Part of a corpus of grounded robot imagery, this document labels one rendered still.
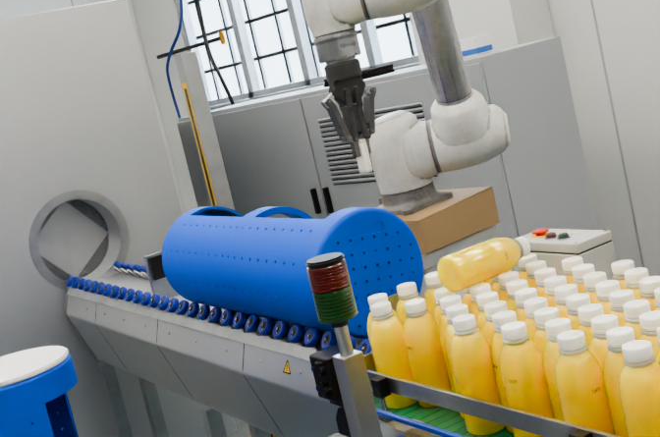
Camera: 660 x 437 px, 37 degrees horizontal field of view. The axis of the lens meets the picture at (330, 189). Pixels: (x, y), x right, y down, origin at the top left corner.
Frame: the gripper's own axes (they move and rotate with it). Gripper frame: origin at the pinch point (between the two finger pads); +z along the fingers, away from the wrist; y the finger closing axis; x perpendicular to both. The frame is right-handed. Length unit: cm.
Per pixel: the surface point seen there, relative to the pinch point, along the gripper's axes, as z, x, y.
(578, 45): -1, 176, 248
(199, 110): -15, 144, 31
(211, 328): 42, 74, -13
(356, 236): 16.8, 4.8, -3.1
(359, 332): 37.0, 4.8, -7.6
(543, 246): 25.7, -23.6, 22.8
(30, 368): 31, 53, -66
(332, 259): 9, -44, -37
